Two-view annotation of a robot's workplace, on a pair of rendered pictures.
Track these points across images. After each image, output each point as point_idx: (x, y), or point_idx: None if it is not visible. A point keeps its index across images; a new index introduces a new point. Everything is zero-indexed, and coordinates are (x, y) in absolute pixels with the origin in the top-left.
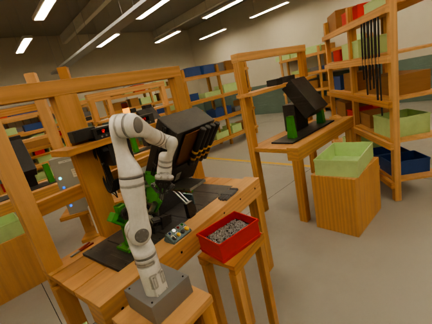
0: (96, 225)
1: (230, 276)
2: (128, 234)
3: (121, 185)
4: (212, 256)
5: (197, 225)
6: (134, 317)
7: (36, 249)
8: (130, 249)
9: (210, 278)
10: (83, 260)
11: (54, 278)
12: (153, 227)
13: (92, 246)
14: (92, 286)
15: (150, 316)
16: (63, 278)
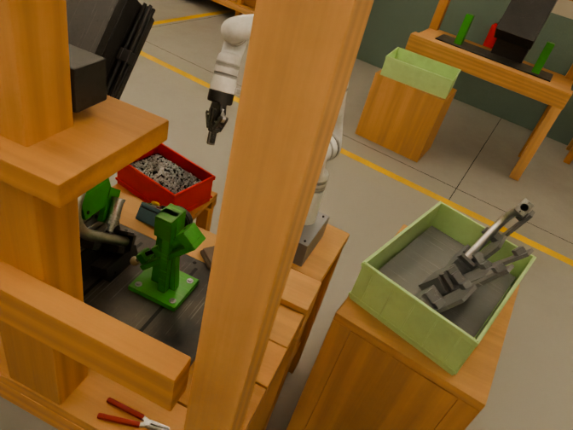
0: (63, 378)
1: (209, 212)
2: (340, 146)
3: (348, 86)
4: (195, 206)
5: (133, 200)
6: (314, 258)
7: (245, 415)
8: (324, 175)
9: None
10: (188, 384)
11: (251, 417)
12: (134, 246)
13: (124, 396)
14: (275, 319)
15: (321, 234)
16: (252, 392)
